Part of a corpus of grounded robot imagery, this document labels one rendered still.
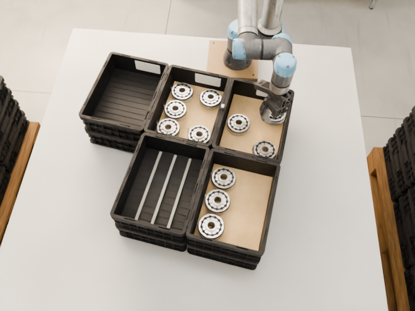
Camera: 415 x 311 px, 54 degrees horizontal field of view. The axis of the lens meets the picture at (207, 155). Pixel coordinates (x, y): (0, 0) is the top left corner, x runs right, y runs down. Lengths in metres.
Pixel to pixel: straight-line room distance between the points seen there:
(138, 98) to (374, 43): 2.27
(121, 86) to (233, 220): 0.87
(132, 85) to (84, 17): 1.75
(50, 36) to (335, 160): 2.50
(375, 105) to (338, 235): 1.59
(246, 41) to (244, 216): 0.69
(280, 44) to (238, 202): 0.65
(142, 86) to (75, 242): 0.79
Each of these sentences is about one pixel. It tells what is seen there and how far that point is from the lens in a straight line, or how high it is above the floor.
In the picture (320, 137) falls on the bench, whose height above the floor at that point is 0.70.
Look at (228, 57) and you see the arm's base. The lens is 2.14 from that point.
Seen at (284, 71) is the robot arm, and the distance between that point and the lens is 1.47.
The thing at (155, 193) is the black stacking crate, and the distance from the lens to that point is 1.74.
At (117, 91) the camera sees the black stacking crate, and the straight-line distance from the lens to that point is 2.06.
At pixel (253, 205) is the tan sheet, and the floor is 0.83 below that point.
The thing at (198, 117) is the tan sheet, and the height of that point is 0.83.
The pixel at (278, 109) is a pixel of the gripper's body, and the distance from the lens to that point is 1.61.
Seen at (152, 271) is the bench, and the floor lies 0.70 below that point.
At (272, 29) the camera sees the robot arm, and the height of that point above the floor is 1.06.
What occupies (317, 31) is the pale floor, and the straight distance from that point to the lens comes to 3.67.
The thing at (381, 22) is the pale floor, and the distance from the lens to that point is 3.94.
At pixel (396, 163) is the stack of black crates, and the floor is 0.29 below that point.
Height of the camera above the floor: 2.40
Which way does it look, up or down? 60 degrees down
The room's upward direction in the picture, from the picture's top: 3 degrees clockwise
